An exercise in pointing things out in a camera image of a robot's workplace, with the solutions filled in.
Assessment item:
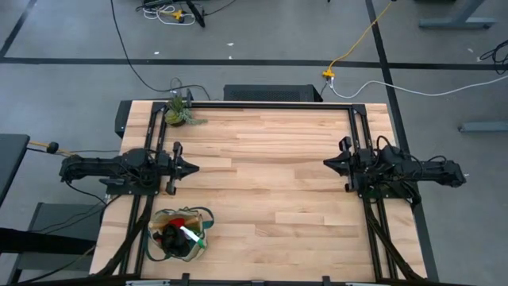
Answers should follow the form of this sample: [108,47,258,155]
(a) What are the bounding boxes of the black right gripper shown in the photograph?
[322,136,364,194]

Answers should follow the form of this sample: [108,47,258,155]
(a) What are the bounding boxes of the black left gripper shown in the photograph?
[159,141,201,197]

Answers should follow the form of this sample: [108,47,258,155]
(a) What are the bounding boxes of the beige gardening bag green straps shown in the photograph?
[145,206,216,264]

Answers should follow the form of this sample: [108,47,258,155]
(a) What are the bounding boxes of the green spray bottle white nozzle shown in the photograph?
[179,226,209,251]

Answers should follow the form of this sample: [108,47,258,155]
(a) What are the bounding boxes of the red and black gardening glove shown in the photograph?
[152,217,192,257]

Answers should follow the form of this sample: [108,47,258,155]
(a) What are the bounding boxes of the potted succulent plant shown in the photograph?
[163,94,209,127]

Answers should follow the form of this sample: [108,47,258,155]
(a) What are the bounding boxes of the black control box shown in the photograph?
[114,99,133,140]

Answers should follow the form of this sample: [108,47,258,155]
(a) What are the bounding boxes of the black computer tower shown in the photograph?
[222,83,324,103]

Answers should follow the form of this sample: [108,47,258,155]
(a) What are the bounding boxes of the grey stool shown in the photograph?
[6,201,107,285]

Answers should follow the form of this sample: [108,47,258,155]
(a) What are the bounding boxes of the grey desk foot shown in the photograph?
[457,121,508,133]

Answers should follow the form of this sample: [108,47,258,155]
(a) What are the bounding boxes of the black side table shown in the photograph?
[0,133,32,208]

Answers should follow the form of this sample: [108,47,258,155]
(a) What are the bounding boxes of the grey desk base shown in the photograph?
[418,0,497,30]

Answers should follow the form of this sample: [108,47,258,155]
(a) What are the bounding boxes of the black braided cable sleeve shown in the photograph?
[96,194,156,277]
[362,198,426,281]

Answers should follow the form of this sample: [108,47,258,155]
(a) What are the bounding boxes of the black metal table frame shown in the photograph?
[94,100,429,284]

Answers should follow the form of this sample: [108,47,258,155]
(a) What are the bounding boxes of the white floor cable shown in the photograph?
[328,74,508,100]

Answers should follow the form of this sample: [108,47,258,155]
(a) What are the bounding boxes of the yellow extension cable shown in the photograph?
[321,0,394,79]

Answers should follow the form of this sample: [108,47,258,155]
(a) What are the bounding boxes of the long black floor cable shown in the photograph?
[109,0,212,101]

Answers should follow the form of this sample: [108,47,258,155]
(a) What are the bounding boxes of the yellow cord with black knob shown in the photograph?
[27,140,83,159]

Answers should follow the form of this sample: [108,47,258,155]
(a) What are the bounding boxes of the white cable coil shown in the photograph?
[141,4,197,27]

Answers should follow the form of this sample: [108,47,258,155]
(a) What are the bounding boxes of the black cable bundle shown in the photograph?
[478,37,508,76]

